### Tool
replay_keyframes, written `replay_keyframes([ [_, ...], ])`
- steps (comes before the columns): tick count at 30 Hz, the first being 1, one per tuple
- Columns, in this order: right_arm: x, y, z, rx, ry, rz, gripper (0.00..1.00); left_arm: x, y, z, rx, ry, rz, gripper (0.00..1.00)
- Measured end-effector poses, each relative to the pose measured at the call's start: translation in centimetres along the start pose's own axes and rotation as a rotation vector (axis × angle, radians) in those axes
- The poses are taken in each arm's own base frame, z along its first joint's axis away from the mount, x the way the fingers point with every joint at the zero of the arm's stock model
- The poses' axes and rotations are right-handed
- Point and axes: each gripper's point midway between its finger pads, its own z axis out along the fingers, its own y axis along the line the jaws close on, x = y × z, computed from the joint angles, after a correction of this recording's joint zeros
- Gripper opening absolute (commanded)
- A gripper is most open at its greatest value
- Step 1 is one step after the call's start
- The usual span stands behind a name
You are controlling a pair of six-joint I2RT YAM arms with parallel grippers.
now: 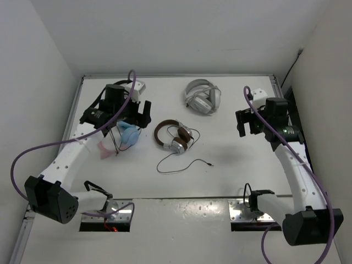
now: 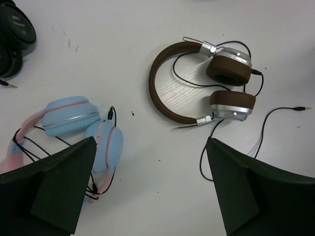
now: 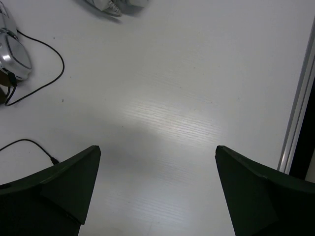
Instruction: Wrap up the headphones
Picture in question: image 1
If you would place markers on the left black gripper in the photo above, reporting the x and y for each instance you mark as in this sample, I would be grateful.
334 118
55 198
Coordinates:
137 119

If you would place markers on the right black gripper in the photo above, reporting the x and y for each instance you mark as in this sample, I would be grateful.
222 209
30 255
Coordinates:
243 116

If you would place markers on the brown silver headphones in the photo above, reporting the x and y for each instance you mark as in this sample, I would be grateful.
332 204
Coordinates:
179 144

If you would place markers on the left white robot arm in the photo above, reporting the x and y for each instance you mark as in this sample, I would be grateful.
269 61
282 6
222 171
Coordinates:
49 194

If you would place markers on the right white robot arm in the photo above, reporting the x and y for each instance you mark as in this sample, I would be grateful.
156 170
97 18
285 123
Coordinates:
312 220

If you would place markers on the blue pink cat headphones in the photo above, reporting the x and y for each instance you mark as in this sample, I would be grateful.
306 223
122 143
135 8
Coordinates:
119 139

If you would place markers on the white grey headphones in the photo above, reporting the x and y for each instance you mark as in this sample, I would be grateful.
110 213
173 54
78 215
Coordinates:
202 96

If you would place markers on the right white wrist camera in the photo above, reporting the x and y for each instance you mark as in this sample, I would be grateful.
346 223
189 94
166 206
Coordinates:
259 97

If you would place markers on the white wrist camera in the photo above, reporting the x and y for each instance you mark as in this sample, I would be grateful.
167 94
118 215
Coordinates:
259 97
139 88

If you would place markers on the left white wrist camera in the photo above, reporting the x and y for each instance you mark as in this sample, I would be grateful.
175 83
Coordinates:
139 88

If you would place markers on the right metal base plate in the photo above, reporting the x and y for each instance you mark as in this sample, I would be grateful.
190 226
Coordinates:
239 213

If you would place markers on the metal base plate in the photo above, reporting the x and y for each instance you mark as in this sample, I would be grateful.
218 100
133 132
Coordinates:
239 213
117 211

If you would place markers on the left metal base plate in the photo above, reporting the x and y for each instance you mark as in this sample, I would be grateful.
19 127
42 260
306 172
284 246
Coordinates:
117 211

